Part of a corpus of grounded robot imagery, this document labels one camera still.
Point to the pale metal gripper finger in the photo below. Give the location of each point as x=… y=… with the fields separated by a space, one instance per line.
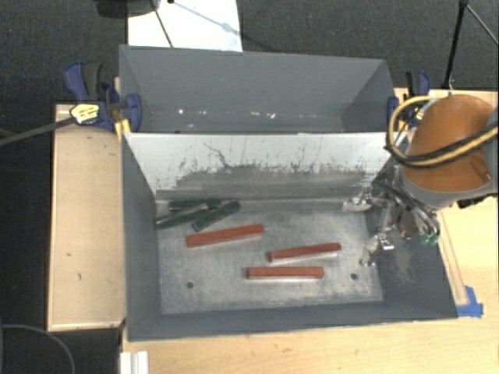
x=356 y=205
x=374 y=249

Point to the red-brown flat block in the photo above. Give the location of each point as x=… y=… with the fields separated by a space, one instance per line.
x=224 y=235
x=304 y=251
x=284 y=272

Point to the grey metal bin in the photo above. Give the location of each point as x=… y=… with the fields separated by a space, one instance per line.
x=253 y=259

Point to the dark green flat block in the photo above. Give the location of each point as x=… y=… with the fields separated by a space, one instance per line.
x=216 y=215
x=181 y=218
x=195 y=204

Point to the pale wood board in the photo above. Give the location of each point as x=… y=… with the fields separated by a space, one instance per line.
x=85 y=224

